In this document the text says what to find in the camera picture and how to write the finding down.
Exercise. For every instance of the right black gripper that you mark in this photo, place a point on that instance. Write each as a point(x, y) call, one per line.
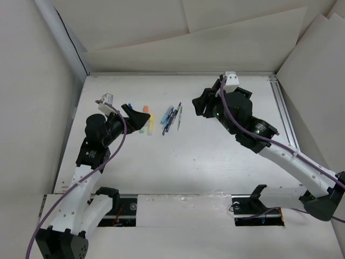
point(200, 102)

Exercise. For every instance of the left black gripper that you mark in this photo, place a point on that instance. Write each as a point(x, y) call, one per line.
point(135, 120)

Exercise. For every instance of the green highlighter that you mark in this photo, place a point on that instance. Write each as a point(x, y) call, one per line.
point(143, 129)

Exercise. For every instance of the yellow highlighter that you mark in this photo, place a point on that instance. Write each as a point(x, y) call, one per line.
point(151, 124)

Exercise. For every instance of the green white pen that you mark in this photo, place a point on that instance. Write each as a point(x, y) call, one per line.
point(179, 118)

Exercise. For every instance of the light blue pen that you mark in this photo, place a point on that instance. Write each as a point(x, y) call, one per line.
point(165, 117)

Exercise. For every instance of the dark blue pen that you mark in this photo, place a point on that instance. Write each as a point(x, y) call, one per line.
point(178, 108)

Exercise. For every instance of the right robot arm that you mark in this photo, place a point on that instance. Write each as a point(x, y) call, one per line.
point(320, 190)

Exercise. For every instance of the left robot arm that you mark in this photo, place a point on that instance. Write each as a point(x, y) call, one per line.
point(81, 209)

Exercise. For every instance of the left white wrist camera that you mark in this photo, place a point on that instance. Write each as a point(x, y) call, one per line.
point(105, 104)

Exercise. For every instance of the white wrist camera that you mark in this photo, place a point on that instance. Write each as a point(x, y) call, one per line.
point(232, 81)
point(105, 104)

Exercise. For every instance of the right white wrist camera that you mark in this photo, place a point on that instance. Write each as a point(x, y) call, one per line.
point(232, 81)

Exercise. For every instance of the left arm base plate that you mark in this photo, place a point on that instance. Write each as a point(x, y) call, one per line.
point(124, 215)

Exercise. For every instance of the aluminium rail right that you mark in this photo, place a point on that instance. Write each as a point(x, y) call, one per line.
point(284, 114)

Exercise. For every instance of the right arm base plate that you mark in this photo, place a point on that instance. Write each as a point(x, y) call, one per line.
point(248, 212)

